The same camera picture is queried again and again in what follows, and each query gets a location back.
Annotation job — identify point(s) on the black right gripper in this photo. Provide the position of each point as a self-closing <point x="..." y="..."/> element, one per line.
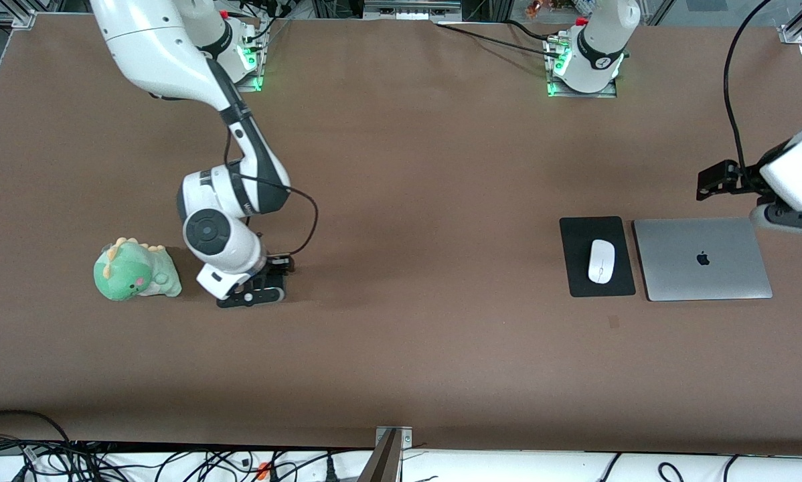
<point x="276" y="264"/>

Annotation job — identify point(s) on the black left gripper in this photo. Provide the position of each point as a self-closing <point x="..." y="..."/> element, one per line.
<point x="742" y="175"/>

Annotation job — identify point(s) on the white computer mouse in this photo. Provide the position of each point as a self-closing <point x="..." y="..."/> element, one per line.
<point x="601" y="261"/>

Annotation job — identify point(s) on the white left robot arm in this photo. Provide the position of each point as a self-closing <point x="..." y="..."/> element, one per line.
<point x="598" y="50"/>

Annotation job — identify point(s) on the black mouse pad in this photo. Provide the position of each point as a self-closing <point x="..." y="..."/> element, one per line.
<point x="578" y="268"/>

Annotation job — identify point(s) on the grey closed laptop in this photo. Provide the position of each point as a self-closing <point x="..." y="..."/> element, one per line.
<point x="702" y="259"/>

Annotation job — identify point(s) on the green dinosaur plush toy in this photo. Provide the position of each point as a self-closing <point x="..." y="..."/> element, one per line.
<point x="133" y="271"/>

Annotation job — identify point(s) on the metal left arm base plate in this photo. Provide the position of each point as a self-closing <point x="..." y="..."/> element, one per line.
<point x="582" y="94"/>

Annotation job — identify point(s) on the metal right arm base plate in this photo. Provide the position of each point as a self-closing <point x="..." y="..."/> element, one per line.
<point x="252" y="82"/>

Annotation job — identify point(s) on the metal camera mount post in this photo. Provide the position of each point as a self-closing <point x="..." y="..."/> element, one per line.
<point x="389" y="455"/>

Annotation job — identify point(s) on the aluminium frame rail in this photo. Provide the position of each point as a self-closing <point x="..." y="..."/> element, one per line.
<point x="411" y="8"/>

